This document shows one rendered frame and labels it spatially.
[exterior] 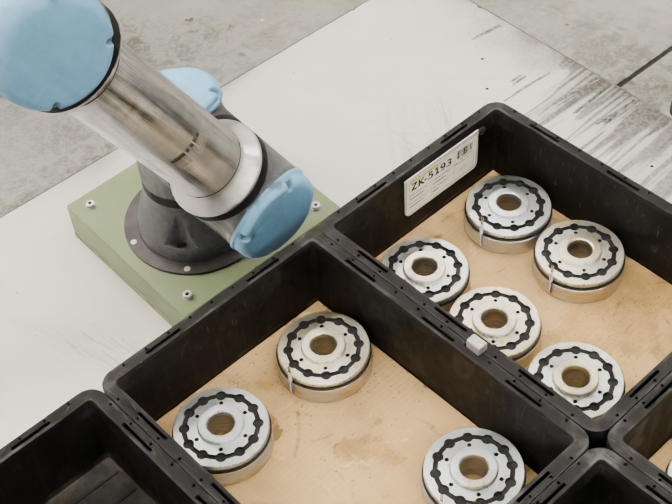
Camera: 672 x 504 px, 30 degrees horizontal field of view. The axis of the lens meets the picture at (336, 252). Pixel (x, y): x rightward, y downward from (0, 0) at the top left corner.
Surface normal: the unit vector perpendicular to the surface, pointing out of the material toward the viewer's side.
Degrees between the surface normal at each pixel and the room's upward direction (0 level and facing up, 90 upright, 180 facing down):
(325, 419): 0
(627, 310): 0
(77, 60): 85
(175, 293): 2
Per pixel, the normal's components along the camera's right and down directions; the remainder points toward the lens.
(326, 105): -0.05, -0.67
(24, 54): 0.59, 0.52
